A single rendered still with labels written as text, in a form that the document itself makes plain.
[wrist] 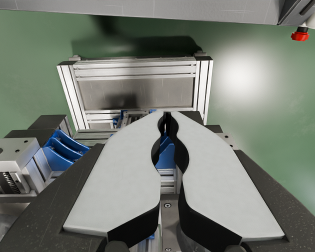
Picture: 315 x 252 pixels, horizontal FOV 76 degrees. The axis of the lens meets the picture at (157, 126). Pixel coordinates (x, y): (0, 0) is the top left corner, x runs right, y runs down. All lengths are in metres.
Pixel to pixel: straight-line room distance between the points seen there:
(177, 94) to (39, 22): 0.92
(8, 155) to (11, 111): 1.30
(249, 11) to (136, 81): 0.88
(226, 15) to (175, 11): 0.08
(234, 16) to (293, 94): 1.37
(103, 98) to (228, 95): 0.85
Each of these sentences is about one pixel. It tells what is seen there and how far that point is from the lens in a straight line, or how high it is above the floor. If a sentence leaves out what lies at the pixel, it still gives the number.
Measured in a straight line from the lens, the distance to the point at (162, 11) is 0.37.
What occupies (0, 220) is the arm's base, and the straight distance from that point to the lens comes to 0.62.
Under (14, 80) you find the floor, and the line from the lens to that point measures 1.72.
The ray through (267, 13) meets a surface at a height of 0.95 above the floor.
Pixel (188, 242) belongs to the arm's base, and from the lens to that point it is 0.51.
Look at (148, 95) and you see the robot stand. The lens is 1.22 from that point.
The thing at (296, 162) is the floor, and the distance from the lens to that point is 2.16.
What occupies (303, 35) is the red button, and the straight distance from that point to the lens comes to 0.61.
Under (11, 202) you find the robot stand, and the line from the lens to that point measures 0.59.
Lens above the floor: 1.32
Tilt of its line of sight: 58 degrees down
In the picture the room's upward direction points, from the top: 179 degrees counter-clockwise
